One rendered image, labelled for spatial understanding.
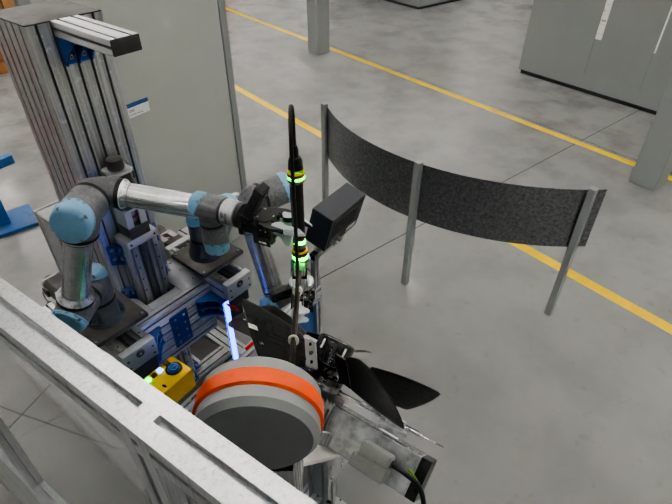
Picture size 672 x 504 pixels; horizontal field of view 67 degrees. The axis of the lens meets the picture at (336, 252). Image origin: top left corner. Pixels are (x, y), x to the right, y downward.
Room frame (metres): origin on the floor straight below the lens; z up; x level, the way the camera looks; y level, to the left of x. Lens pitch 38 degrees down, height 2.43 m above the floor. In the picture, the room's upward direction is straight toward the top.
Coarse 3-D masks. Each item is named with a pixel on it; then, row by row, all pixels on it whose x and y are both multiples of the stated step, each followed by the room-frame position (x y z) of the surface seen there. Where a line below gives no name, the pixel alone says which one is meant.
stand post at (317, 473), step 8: (312, 464) 0.93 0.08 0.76; (320, 464) 0.90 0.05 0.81; (312, 472) 0.93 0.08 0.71; (320, 472) 0.90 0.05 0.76; (312, 480) 0.92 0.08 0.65; (320, 480) 0.90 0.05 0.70; (312, 488) 0.92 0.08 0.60; (320, 488) 0.90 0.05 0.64; (328, 488) 0.88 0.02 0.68; (320, 496) 0.90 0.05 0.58; (328, 496) 0.88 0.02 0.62
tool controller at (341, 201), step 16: (336, 192) 1.91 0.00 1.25; (352, 192) 1.93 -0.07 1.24; (320, 208) 1.79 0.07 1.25; (336, 208) 1.80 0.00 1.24; (352, 208) 1.84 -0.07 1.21; (320, 224) 1.76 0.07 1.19; (336, 224) 1.75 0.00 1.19; (352, 224) 1.91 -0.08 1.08; (320, 240) 1.76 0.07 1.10; (336, 240) 1.82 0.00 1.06
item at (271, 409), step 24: (240, 360) 0.39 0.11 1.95; (264, 360) 0.39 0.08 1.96; (216, 384) 0.36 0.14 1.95; (240, 384) 0.36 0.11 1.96; (264, 384) 0.36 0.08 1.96; (288, 384) 0.36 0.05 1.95; (312, 384) 0.39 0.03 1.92; (216, 408) 0.34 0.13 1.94; (240, 408) 0.33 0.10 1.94; (264, 408) 0.33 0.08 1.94; (288, 408) 0.34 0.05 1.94; (312, 408) 0.35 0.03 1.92; (240, 432) 0.33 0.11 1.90; (264, 432) 0.33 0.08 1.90; (288, 432) 0.33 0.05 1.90; (312, 432) 0.34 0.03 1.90; (264, 456) 0.33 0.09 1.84; (288, 456) 0.33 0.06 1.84
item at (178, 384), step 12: (168, 360) 1.12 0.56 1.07; (156, 372) 1.07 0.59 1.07; (168, 372) 1.07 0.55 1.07; (180, 372) 1.07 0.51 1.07; (192, 372) 1.09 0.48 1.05; (156, 384) 1.02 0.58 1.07; (168, 384) 1.02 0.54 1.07; (180, 384) 1.04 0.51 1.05; (192, 384) 1.08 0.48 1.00; (168, 396) 1.00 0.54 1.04; (180, 396) 1.03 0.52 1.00
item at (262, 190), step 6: (258, 186) 1.13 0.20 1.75; (264, 186) 1.13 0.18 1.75; (258, 192) 1.11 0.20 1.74; (264, 192) 1.12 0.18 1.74; (252, 198) 1.12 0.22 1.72; (258, 198) 1.11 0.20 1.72; (252, 204) 1.12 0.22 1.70; (258, 204) 1.13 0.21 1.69; (246, 210) 1.13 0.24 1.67; (252, 210) 1.12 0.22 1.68; (246, 216) 1.13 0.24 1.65
